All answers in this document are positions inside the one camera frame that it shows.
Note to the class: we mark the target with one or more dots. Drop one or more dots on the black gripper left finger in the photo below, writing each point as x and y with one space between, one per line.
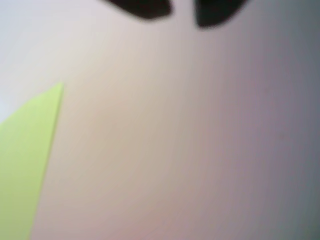
145 8

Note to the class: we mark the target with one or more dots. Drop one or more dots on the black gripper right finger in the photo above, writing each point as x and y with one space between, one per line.
215 12

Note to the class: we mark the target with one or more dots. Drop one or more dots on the green square sheet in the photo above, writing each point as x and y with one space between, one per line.
20 162

